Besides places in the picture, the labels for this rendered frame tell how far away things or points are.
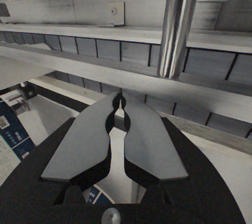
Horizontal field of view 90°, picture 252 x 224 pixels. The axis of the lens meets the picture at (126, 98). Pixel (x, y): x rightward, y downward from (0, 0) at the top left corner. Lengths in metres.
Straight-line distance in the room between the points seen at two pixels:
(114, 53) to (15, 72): 0.14
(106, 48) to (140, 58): 0.05
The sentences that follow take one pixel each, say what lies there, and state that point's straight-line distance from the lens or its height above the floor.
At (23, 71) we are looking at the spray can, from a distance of 0.24.
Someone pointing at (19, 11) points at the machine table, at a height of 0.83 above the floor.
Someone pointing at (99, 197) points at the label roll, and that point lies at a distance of 0.56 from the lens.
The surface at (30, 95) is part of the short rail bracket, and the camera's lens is 0.37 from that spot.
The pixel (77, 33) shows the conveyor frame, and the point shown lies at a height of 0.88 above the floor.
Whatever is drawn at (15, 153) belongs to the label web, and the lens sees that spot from 0.59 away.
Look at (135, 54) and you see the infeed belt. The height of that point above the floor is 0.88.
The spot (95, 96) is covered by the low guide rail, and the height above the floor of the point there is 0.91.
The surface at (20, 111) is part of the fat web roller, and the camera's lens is 0.54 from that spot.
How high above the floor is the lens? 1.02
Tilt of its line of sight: 47 degrees down
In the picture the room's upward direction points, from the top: 133 degrees counter-clockwise
